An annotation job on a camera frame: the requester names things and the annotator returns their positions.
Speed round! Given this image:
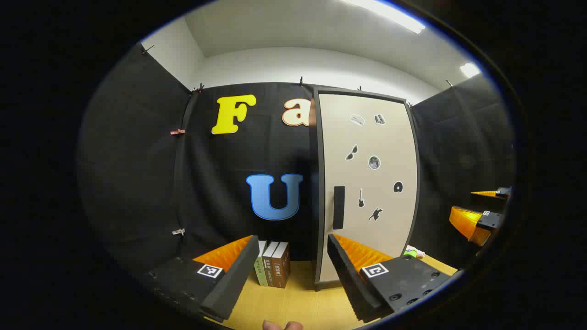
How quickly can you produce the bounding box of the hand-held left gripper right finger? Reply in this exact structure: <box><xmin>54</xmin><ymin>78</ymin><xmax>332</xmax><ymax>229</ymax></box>
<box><xmin>327</xmin><ymin>233</ymin><xmax>452</xmax><ymax>324</ymax></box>

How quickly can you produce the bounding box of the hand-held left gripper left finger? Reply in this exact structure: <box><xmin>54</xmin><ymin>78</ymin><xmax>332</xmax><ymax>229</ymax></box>
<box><xmin>142</xmin><ymin>235</ymin><xmax>261</xmax><ymax>322</ymax></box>

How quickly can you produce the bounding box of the black door handle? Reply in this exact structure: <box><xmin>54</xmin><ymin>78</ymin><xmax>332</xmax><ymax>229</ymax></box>
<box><xmin>333</xmin><ymin>186</ymin><xmax>345</xmax><ymax>230</ymax></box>

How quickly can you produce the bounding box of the beige cabinet door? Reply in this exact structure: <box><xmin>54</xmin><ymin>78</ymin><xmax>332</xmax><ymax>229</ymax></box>
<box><xmin>314</xmin><ymin>88</ymin><xmax>420</xmax><ymax>284</ymax></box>

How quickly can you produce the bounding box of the grey cabinet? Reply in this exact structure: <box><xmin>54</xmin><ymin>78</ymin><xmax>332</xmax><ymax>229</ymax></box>
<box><xmin>313</xmin><ymin>86</ymin><xmax>421</xmax><ymax>292</ymax></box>

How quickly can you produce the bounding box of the light green book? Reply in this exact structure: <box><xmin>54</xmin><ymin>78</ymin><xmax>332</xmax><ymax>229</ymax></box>
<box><xmin>254</xmin><ymin>241</ymin><xmax>271</xmax><ymax>287</ymax></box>

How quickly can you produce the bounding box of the dark green book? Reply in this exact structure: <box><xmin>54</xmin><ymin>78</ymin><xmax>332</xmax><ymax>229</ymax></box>
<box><xmin>262</xmin><ymin>242</ymin><xmax>280</xmax><ymax>287</ymax></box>

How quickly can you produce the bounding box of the brown book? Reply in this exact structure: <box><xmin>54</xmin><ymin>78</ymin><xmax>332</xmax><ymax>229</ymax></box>
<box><xmin>271</xmin><ymin>242</ymin><xmax>291</xmax><ymax>289</ymax></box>

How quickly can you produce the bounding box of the black backdrop cloth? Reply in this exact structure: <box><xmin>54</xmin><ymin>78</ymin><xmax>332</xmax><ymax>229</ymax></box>
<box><xmin>76</xmin><ymin>44</ymin><xmax>516</xmax><ymax>280</ymax></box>

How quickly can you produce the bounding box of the long ceiling light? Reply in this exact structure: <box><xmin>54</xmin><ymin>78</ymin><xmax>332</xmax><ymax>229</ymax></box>
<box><xmin>342</xmin><ymin>0</ymin><xmax>426</xmax><ymax>35</ymax></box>

